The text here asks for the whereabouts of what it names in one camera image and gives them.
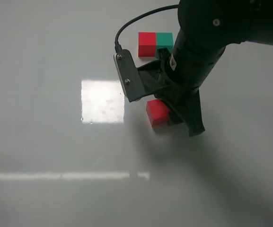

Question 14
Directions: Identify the green template cube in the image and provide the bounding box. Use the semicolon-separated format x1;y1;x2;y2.
154;32;174;59

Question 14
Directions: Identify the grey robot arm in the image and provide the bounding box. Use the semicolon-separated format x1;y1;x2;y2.
156;0;273;136

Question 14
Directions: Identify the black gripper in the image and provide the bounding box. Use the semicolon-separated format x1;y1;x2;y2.
155;30;226;137

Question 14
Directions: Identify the red template cube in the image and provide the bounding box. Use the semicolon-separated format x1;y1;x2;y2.
138;32;156;57

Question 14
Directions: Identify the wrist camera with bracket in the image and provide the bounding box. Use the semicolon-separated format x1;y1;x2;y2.
114;48;173;102

